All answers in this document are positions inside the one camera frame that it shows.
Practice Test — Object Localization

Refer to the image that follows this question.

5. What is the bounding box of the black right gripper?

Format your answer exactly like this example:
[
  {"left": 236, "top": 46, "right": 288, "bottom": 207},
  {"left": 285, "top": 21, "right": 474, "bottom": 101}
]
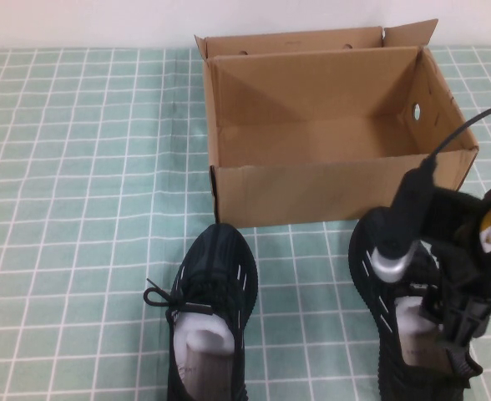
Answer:
[{"left": 421, "top": 269, "right": 491, "bottom": 357}]

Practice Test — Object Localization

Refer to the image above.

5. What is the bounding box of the black knit sneaker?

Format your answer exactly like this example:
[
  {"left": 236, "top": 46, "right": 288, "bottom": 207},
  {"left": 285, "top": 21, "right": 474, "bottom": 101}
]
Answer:
[
  {"left": 143, "top": 222, "right": 259, "bottom": 401},
  {"left": 347, "top": 206, "right": 484, "bottom": 401}
]

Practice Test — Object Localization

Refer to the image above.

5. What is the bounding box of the white paper shoe stuffing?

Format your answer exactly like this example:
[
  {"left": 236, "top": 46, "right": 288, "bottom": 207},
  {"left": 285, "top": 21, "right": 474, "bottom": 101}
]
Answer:
[
  {"left": 174, "top": 311, "right": 236, "bottom": 388},
  {"left": 395, "top": 292, "right": 429, "bottom": 348}
]

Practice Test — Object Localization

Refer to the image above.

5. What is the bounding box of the brown cardboard shoe box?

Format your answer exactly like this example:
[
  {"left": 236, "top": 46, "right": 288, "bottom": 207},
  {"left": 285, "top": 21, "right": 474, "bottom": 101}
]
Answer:
[{"left": 194, "top": 18, "right": 479, "bottom": 230}]

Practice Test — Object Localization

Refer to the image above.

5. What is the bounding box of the green white checked tablecloth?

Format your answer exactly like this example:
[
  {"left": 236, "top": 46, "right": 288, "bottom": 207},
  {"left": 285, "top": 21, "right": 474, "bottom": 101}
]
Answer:
[{"left": 0, "top": 41, "right": 491, "bottom": 401}]

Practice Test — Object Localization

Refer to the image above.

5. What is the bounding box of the black cylindrical right wrist camera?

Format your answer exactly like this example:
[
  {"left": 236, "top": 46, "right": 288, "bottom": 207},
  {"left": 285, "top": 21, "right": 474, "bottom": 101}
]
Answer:
[{"left": 372, "top": 165, "right": 438, "bottom": 289}]

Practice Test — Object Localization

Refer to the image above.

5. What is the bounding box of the black right camera cable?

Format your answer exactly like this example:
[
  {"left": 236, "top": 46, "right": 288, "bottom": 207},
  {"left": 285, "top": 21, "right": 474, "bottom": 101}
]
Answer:
[{"left": 427, "top": 99, "right": 491, "bottom": 168}]

